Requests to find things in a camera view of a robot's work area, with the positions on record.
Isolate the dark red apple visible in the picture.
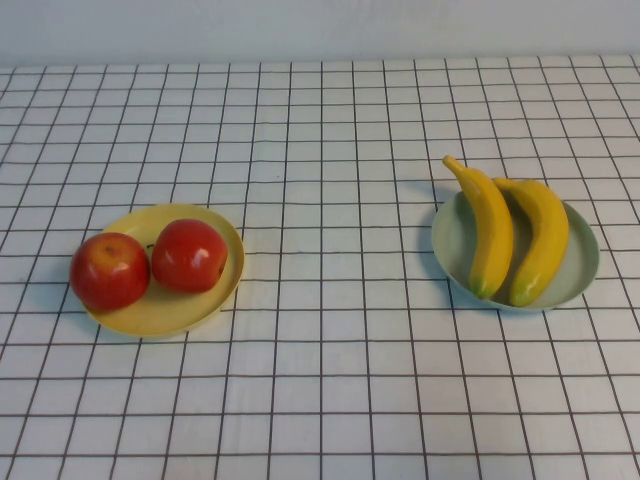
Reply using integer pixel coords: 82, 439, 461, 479
146, 218, 230, 295

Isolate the yellow banana with thin stem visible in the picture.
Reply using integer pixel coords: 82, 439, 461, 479
442, 154, 515, 300

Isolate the red apple with yellow top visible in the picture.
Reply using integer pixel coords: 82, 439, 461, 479
69, 232, 152, 312

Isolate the yellow banana with green end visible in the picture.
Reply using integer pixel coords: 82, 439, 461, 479
492, 177, 571, 308

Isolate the yellow round plate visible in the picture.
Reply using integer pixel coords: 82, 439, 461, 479
82, 202, 247, 341

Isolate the pale blue-green round plate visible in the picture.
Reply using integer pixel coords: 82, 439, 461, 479
431, 188, 600, 314

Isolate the white grid-pattern tablecloth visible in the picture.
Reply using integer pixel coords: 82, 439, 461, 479
0, 53, 640, 480

